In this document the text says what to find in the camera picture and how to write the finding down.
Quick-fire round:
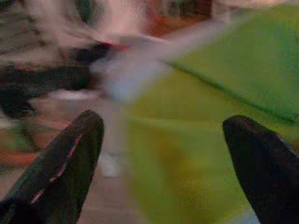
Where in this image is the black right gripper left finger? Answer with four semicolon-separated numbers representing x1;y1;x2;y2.
0;110;105;224

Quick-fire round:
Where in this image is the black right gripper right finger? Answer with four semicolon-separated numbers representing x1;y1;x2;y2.
222;115;299;224

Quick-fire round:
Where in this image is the lime green t-shirt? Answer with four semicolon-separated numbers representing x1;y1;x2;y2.
121;4;299;224

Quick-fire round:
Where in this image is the dark navy garment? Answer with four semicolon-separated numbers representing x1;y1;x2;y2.
0;44;113;117

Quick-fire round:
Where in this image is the red garment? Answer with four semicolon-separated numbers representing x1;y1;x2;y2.
102;41;130;51

